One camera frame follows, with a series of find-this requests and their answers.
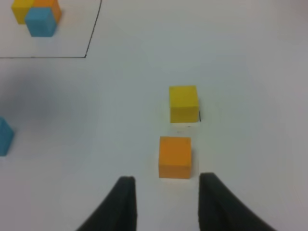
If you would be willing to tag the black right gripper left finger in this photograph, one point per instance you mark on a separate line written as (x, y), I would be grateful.
(118, 211)

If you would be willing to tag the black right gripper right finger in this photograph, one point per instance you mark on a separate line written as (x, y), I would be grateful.
(220, 210)

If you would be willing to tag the blue template block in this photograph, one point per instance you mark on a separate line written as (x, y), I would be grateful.
(40, 22)

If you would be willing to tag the orange template block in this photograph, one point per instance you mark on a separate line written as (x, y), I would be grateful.
(53, 4)

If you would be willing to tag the yellow template block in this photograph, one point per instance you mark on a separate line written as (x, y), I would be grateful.
(20, 9)

